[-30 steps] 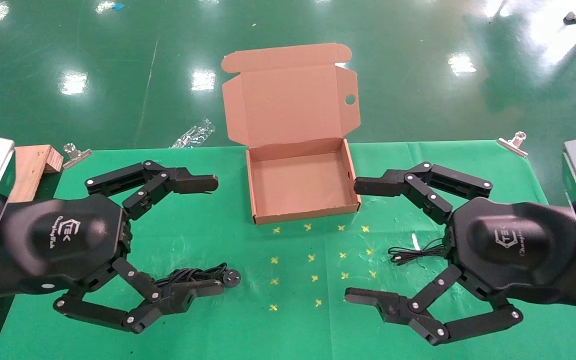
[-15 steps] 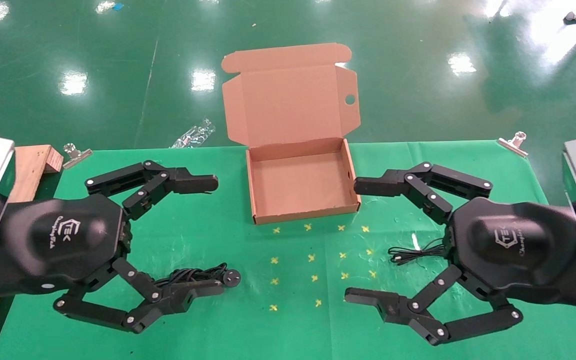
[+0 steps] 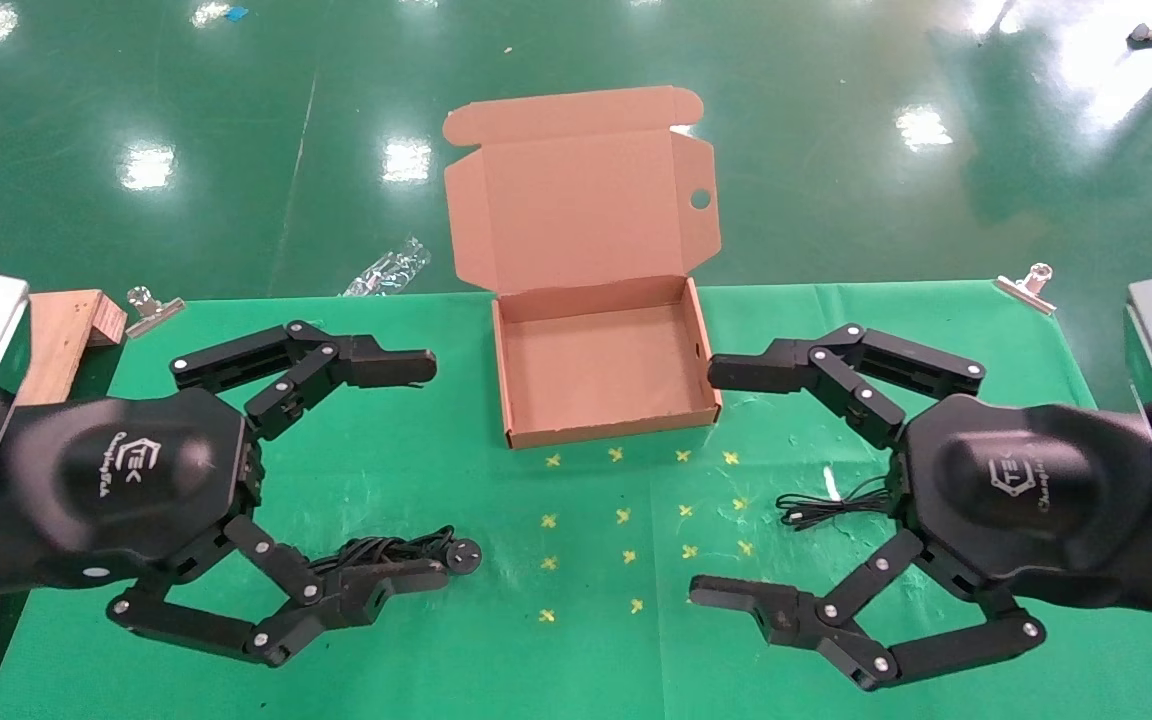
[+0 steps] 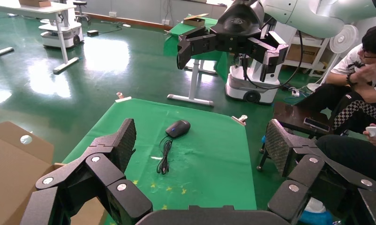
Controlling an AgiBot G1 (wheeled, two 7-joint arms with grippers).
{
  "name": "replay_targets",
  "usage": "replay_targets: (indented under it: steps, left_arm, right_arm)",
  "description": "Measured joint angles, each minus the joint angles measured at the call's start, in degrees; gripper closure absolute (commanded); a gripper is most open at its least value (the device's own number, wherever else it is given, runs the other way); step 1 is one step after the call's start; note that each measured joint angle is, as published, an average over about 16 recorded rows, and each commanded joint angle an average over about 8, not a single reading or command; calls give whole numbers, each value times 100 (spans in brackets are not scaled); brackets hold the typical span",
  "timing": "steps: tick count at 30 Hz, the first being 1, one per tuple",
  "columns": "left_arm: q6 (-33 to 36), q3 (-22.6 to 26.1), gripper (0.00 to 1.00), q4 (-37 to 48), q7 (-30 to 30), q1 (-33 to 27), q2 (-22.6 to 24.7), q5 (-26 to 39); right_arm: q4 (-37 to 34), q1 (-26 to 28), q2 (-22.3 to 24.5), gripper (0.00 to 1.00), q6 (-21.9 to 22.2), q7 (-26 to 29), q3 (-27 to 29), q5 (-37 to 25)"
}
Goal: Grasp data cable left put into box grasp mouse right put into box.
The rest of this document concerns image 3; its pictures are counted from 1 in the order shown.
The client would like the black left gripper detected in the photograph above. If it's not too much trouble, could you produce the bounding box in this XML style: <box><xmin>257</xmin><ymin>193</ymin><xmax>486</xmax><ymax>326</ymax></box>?
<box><xmin>0</xmin><ymin>387</ymin><xmax>451</xmax><ymax>669</ymax></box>

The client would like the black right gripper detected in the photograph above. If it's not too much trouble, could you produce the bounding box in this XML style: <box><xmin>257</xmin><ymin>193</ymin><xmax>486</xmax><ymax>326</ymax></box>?
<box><xmin>688</xmin><ymin>394</ymin><xmax>1152</xmax><ymax>693</ymax></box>

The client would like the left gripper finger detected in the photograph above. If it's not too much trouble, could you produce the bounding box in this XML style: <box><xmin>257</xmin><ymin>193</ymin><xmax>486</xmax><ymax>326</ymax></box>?
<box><xmin>169</xmin><ymin>320</ymin><xmax>437</xmax><ymax>441</ymax></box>

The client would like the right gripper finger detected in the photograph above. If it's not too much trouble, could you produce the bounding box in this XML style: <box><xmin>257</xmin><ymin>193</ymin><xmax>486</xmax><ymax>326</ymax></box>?
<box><xmin>707</xmin><ymin>322</ymin><xmax>987</xmax><ymax>450</ymax></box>

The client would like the black wired computer mouse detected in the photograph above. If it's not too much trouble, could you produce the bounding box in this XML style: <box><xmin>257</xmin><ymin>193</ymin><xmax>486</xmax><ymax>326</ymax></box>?
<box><xmin>776</xmin><ymin>475</ymin><xmax>902</xmax><ymax>532</ymax></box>

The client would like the black power cable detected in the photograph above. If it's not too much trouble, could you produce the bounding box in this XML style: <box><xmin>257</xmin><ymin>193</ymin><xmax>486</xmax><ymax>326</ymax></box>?
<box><xmin>321</xmin><ymin>526</ymin><xmax>483</xmax><ymax>601</ymax></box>

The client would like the open brown cardboard box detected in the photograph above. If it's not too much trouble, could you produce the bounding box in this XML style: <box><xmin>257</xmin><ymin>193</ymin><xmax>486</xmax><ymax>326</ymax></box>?
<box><xmin>441</xmin><ymin>85</ymin><xmax>724</xmax><ymax>451</ymax></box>

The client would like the clear crumpled plastic wrapper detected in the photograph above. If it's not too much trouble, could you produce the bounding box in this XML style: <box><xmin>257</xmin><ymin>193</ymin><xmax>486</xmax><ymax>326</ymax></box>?
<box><xmin>340</xmin><ymin>237</ymin><xmax>433</xmax><ymax>299</ymax></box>

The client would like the green table cloth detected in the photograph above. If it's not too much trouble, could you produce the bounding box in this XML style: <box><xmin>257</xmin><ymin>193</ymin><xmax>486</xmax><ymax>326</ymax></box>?
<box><xmin>0</xmin><ymin>280</ymin><xmax>1152</xmax><ymax>720</ymax></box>

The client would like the silver metal binder clip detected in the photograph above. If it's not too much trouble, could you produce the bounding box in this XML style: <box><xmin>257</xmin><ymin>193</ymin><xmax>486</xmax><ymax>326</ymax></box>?
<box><xmin>125</xmin><ymin>286</ymin><xmax>186</xmax><ymax>339</ymax></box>
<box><xmin>994</xmin><ymin>262</ymin><xmax>1058</xmax><ymax>317</ymax></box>

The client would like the brown wooden board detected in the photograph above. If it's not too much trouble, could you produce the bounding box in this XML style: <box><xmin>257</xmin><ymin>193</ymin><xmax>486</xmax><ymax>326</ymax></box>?
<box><xmin>0</xmin><ymin>290</ymin><xmax>128</xmax><ymax>720</ymax></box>

